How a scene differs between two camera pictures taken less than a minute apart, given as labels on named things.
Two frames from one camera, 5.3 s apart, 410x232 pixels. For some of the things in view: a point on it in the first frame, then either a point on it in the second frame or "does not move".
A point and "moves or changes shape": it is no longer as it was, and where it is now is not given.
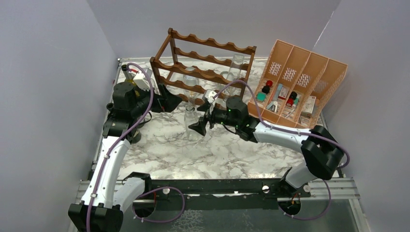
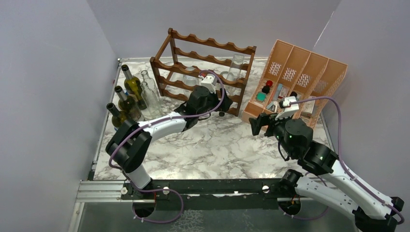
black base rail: x=219 y=194 does not move
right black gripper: x=200 y=126 → x=264 y=119
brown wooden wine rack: x=202 y=69 does not move
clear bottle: x=190 y=117 moves or changes shape
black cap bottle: x=266 y=89 does not move
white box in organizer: x=308 y=106 does not move
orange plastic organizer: x=296 y=87 does not move
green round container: x=260 y=96 does not move
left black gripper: x=167 y=102 → x=225 y=104
